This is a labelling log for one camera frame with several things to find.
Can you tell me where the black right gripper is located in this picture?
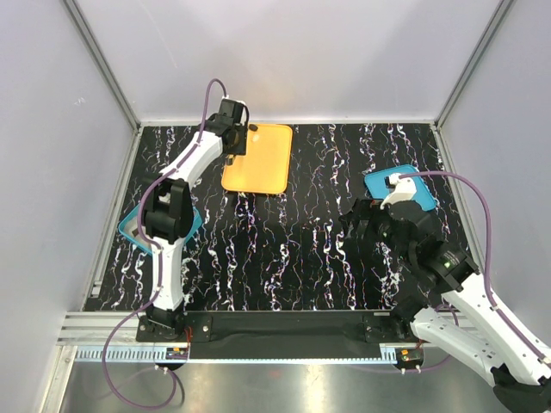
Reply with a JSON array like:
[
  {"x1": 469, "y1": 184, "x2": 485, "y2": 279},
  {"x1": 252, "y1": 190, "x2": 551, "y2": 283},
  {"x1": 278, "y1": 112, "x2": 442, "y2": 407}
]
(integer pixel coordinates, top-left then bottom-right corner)
[{"x1": 337, "y1": 195, "x2": 414, "y2": 264}]

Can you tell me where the blue tin lid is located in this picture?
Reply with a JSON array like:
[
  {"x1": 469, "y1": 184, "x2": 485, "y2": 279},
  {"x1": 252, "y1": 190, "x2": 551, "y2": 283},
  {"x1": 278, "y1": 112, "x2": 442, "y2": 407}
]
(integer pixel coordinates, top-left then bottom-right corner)
[{"x1": 364, "y1": 164, "x2": 436, "y2": 212}]

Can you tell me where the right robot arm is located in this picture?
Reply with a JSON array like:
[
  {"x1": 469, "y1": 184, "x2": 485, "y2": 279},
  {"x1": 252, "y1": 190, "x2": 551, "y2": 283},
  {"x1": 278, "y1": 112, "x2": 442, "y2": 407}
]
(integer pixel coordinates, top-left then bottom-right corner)
[{"x1": 339, "y1": 199, "x2": 550, "y2": 412}]

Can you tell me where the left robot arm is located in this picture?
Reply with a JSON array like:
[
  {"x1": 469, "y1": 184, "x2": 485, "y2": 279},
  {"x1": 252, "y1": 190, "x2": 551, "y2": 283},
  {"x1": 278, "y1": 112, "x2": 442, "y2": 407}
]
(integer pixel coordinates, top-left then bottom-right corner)
[{"x1": 137, "y1": 98, "x2": 250, "y2": 341}]

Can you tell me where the blue chocolate tin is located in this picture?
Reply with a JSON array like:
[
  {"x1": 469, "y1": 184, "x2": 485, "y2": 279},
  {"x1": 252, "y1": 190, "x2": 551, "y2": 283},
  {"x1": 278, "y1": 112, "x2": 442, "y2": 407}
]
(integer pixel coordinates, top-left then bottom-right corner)
[{"x1": 118, "y1": 205, "x2": 202, "y2": 256}]

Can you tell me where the yellow tray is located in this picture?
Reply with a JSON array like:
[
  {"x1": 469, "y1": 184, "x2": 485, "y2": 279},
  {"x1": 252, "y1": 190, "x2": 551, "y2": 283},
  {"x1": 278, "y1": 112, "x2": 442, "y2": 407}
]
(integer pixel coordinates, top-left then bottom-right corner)
[{"x1": 221, "y1": 124, "x2": 293, "y2": 194}]

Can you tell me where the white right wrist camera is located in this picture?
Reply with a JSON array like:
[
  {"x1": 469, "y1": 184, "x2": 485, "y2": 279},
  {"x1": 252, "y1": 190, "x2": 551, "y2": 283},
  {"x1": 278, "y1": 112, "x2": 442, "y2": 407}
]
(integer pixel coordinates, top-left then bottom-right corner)
[{"x1": 380, "y1": 173, "x2": 417, "y2": 210}]

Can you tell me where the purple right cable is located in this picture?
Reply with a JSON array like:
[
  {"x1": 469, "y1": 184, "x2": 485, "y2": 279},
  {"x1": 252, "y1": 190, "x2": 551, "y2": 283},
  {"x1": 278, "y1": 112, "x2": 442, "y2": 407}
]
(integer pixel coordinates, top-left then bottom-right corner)
[{"x1": 398, "y1": 170, "x2": 550, "y2": 365}]

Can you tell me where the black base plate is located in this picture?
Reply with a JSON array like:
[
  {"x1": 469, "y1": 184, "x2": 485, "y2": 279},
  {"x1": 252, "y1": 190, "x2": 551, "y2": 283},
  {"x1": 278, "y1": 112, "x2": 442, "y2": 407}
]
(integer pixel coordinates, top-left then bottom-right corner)
[{"x1": 136, "y1": 311, "x2": 417, "y2": 365}]

